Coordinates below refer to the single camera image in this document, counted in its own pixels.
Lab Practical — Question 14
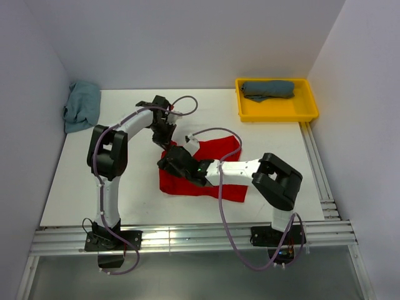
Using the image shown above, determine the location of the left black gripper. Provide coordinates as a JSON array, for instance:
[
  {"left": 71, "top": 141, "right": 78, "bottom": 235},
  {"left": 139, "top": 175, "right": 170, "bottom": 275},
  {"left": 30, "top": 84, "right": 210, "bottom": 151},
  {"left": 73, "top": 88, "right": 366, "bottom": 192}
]
[{"left": 149, "top": 120, "right": 176, "bottom": 151}]

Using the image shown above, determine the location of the red t shirt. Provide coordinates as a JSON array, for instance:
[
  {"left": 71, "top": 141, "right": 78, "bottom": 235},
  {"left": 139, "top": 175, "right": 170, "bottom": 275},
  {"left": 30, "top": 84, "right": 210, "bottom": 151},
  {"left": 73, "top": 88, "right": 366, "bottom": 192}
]
[{"left": 159, "top": 135, "right": 248, "bottom": 203}]

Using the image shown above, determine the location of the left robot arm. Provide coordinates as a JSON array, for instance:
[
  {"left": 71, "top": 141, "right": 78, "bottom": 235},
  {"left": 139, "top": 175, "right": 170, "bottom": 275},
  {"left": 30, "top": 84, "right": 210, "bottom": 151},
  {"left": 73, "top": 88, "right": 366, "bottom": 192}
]
[{"left": 87, "top": 96, "right": 183, "bottom": 249}]

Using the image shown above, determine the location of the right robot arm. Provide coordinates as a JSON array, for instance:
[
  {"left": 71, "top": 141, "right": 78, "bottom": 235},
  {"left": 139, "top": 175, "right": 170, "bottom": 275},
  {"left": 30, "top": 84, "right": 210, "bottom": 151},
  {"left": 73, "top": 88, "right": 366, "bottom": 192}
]
[{"left": 157, "top": 146, "right": 303, "bottom": 244}]

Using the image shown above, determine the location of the light blue t shirt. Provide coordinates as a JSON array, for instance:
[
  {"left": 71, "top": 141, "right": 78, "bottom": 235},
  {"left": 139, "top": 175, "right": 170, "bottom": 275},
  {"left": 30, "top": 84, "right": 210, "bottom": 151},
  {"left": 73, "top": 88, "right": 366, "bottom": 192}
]
[{"left": 62, "top": 81, "right": 101, "bottom": 134}]

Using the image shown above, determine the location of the rolled dark grey t shirt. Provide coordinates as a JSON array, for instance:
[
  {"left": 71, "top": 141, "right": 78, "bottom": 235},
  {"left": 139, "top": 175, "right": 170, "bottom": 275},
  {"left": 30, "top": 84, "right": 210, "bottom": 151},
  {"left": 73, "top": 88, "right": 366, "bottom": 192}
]
[{"left": 240, "top": 80, "right": 295, "bottom": 103}]

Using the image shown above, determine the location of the yellow plastic tray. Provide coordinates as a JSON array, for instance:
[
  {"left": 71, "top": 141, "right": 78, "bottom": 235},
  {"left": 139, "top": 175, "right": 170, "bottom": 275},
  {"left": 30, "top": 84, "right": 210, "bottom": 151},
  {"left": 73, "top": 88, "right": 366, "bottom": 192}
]
[{"left": 235, "top": 78, "right": 319, "bottom": 123}]

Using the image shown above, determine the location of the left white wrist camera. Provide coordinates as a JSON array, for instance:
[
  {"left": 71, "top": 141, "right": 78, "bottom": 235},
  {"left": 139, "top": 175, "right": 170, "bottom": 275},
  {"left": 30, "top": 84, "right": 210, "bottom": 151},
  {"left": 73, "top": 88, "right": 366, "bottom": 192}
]
[{"left": 166, "top": 105, "right": 184, "bottom": 124}]

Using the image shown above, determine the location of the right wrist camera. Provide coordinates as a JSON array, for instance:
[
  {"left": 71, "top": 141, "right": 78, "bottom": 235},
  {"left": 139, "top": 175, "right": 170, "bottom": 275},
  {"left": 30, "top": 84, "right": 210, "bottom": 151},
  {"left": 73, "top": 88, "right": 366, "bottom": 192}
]
[{"left": 183, "top": 134, "right": 200, "bottom": 156}]

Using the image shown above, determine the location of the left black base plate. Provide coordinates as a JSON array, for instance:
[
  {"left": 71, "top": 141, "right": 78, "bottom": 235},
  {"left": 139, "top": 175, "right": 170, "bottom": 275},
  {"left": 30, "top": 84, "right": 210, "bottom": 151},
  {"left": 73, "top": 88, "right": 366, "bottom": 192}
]
[{"left": 84, "top": 230, "right": 143, "bottom": 252}]

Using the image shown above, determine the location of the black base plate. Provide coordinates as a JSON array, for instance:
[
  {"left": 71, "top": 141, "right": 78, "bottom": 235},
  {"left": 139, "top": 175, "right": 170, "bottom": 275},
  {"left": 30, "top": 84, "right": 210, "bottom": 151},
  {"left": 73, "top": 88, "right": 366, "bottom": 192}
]
[
  {"left": 84, "top": 230, "right": 143, "bottom": 252},
  {"left": 250, "top": 225, "right": 307, "bottom": 248}
]

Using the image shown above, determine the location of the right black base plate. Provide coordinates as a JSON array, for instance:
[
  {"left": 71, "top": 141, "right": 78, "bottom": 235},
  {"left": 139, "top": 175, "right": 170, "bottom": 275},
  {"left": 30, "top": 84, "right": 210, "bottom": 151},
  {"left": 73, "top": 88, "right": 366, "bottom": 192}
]
[{"left": 250, "top": 225, "right": 307, "bottom": 248}]

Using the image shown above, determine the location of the aluminium front rail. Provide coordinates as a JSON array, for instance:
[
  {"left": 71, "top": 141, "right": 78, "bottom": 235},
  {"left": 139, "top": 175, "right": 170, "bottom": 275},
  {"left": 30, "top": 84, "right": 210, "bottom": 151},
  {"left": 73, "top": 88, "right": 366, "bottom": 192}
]
[{"left": 29, "top": 221, "right": 358, "bottom": 256}]

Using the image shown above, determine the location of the aluminium side rail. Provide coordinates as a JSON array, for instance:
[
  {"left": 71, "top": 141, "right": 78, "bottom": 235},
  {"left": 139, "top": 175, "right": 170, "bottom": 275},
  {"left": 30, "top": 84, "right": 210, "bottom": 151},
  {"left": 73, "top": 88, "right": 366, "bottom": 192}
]
[{"left": 299, "top": 122, "right": 342, "bottom": 221}]

